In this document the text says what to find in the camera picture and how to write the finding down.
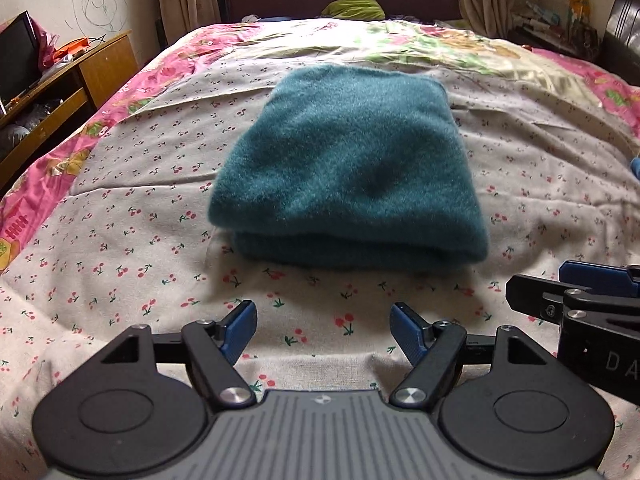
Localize blue fuzzy garment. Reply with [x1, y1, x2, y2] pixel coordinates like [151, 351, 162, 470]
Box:
[630, 156, 640, 180]

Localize dark wooden chair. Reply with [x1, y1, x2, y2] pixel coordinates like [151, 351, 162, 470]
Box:
[597, 0, 640, 86]

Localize pink plastic bag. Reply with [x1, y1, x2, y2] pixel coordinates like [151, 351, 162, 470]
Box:
[29, 16, 58, 72]

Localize cluttered bedside table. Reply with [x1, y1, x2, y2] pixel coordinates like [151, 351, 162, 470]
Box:
[508, 0, 600, 61]

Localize teal fuzzy garment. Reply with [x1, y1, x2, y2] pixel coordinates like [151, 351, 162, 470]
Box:
[208, 64, 489, 272]

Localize green pillow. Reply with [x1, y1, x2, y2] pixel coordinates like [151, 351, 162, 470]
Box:
[321, 0, 386, 21]

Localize wooden tv cabinet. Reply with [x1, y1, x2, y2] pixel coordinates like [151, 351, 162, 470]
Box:
[1, 32, 139, 193]

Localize orange toy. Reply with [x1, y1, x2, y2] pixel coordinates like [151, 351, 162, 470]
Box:
[53, 37, 90, 62]

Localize black television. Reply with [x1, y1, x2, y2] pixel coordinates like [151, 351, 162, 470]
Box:
[0, 11, 41, 108]

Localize pink floral quilt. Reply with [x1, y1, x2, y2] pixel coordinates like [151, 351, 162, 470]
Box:
[1, 18, 639, 268]

